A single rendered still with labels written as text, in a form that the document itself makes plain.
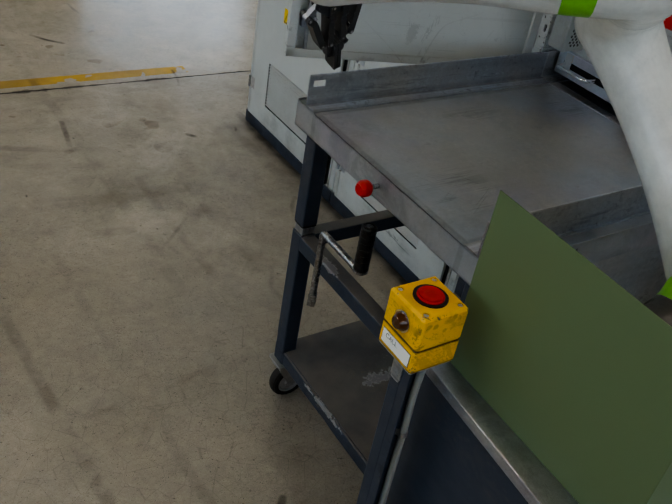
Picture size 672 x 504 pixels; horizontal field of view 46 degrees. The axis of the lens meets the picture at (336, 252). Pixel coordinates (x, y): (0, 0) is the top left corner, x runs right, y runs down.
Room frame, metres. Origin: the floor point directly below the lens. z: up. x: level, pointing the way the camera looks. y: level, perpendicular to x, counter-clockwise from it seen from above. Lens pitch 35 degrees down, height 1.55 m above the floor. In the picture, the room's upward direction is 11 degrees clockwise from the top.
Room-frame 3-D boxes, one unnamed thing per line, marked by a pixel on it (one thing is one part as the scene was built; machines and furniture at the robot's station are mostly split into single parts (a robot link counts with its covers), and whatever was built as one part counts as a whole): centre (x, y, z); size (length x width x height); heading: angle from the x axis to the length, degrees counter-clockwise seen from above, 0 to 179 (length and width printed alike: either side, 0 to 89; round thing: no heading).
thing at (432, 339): (0.87, -0.14, 0.85); 0.08 x 0.08 x 0.10; 38
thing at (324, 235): (1.30, -0.01, 0.60); 0.17 x 0.03 x 0.30; 38
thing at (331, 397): (1.49, -0.32, 0.46); 0.64 x 0.58 x 0.66; 128
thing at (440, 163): (1.49, -0.32, 0.82); 0.68 x 0.62 x 0.06; 128
